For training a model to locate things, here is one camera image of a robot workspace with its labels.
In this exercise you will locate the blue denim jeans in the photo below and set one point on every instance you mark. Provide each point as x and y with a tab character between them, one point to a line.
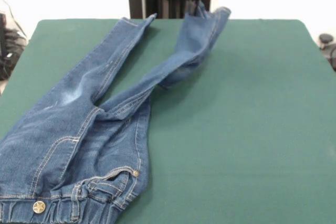
65	142

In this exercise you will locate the grey wheeled base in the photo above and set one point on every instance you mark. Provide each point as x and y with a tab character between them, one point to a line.
325	38

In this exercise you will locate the dark green table cloth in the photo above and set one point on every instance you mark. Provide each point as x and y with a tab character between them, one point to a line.
262	129

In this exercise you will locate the black equipment stand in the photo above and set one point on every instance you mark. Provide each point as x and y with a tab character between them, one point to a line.
13	48

